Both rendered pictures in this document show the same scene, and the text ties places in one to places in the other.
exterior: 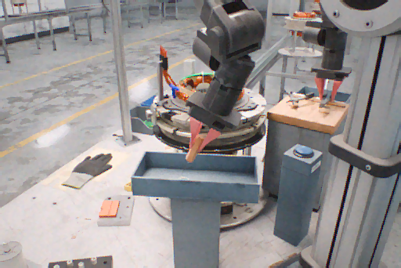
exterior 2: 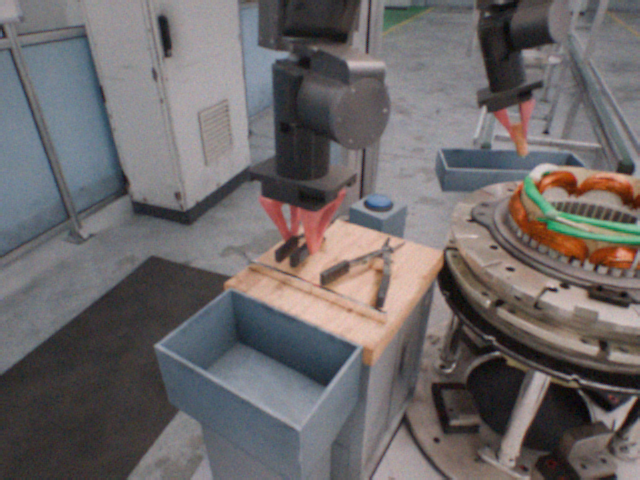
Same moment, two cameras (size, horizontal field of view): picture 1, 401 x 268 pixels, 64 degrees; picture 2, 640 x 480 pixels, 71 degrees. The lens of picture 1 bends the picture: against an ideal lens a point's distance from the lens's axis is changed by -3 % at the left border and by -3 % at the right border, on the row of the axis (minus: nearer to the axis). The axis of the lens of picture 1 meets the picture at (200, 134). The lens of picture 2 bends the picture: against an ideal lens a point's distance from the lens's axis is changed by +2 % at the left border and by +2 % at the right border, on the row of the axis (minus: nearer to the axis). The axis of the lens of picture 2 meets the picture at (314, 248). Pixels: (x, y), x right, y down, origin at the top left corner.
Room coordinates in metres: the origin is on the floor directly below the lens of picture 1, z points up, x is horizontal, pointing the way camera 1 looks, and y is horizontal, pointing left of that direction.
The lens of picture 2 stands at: (1.35, -0.36, 1.37)
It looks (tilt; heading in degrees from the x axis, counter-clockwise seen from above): 33 degrees down; 179
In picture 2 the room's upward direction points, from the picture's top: straight up
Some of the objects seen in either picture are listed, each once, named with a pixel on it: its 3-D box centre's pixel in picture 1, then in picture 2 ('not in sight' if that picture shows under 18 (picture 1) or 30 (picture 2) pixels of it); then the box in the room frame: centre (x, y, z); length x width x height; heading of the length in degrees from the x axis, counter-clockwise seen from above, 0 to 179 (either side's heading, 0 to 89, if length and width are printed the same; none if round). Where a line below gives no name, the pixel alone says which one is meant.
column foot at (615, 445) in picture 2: not in sight; (624, 439); (0.97, 0.08, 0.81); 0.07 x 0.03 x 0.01; 145
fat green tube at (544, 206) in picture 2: not in sight; (540, 189); (0.89, -0.10, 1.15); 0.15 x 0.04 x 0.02; 152
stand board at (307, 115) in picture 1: (309, 111); (339, 274); (0.91, -0.32, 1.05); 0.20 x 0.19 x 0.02; 147
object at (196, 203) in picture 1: (197, 221); (493, 227); (0.58, 0.01, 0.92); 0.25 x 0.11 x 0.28; 84
